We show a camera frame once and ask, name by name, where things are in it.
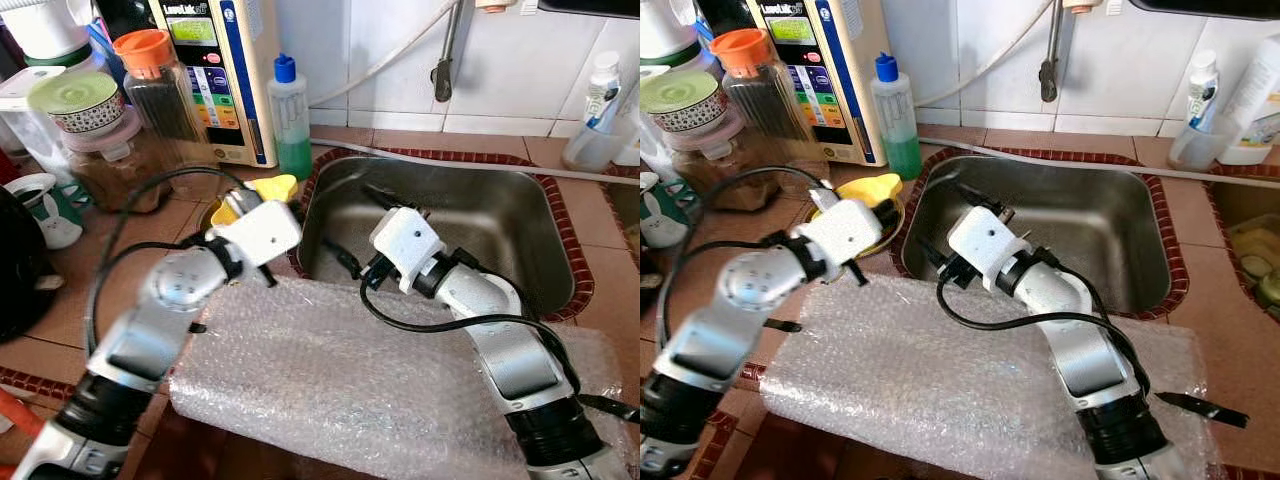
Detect steel bowl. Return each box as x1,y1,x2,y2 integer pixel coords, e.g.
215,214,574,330
200,188,304,246
805,185,906,259

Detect yellow plastic bowl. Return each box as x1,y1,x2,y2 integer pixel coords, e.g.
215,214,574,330
835,173,904,209
248,174,301,207

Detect stainless steel sink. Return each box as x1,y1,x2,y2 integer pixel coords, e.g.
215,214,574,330
900,155,1173,316
296,155,578,319

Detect blue capped dish soap bottle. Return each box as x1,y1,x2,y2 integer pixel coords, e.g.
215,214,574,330
267,54,314,182
870,53,923,182

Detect clear plastic tub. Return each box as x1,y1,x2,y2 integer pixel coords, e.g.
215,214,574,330
165,145,229,204
775,140,831,201

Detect white counter pipe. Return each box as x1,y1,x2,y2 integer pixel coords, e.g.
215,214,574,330
918,135,1280,191
310,138,641,188

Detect bubble wrap sheet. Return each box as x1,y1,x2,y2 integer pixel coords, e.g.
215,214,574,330
758,272,1223,480
167,272,633,480

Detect white blue water ioniser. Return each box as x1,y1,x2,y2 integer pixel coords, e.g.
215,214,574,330
148,0,282,169
750,0,889,169

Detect pink lidded plastic jar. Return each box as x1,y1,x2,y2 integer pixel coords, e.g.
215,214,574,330
62,108,169,214
665,108,776,213

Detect orange lidded glass jar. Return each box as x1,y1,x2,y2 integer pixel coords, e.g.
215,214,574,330
710,28,801,141
112,29,203,148

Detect clear plastic cup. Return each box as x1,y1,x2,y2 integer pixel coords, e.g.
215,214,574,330
1167,95,1246,171
562,95,641,173

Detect white bunny mug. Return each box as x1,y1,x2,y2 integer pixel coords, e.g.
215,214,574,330
4,172,89,250
640,172,701,250

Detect green lidded patterned tin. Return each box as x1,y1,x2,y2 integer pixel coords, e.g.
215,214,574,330
640,70,729,136
27,71,127,137

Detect white blue tube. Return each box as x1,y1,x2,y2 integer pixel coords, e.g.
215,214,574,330
1187,50,1223,133
585,50,623,133

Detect black round appliance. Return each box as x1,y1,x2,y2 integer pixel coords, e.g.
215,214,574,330
640,235,667,323
0,184,63,343

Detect small side sink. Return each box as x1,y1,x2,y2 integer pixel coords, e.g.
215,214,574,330
1205,178,1280,323

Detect white green appliance jug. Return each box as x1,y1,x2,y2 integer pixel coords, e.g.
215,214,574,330
0,0,98,71
640,0,701,71

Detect large white plastic bottle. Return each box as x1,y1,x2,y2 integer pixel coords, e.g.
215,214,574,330
1215,33,1280,167

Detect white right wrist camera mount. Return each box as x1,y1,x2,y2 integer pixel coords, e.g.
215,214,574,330
370,206,449,294
946,205,1031,294

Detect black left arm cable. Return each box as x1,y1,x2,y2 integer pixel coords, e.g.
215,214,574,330
655,163,831,346
82,165,251,359

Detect white flexible hose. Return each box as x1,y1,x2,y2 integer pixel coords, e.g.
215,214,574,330
308,0,463,111
915,0,1061,109

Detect steel wall faucet pipe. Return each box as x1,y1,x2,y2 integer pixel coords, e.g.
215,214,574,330
1038,0,1069,104
431,0,467,104

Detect orange gas hose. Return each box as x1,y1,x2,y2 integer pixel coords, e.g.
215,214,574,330
0,385,48,443

